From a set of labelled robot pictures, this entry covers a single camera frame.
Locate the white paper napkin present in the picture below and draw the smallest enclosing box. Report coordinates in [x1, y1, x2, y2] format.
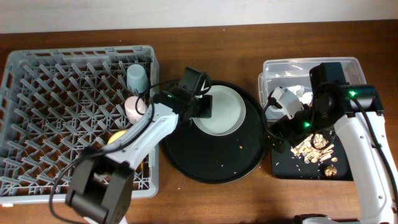
[287, 85, 313, 106]

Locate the food scraps pile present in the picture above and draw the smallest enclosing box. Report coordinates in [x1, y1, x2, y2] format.
[290, 134, 335, 164]

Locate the light grey round plate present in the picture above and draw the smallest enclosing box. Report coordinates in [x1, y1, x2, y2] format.
[193, 85, 246, 136]

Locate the blue plastic cup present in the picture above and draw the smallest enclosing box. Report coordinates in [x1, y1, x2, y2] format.
[126, 64, 150, 93]

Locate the pink plastic cup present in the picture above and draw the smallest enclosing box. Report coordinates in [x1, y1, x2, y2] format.
[124, 96, 147, 124]

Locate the yellow bowl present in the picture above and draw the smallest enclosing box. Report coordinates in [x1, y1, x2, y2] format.
[107, 129, 127, 144]

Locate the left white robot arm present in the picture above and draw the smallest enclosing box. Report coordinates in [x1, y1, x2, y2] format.
[65, 67, 212, 223]

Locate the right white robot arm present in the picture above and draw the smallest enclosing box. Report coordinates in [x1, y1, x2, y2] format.
[262, 62, 397, 223]

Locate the grey plastic dishwasher rack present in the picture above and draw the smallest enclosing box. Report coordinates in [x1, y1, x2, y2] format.
[1, 45, 159, 205]

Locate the clear plastic storage bin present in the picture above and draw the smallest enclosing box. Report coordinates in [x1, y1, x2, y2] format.
[258, 57, 366, 107]

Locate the walnut-like food piece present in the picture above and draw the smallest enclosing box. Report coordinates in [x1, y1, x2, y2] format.
[324, 166, 338, 177]

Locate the black rectangular tray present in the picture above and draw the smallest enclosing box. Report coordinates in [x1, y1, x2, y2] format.
[271, 131, 353, 181]

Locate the round black serving tray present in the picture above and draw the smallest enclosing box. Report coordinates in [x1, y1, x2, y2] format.
[162, 81, 266, 184]

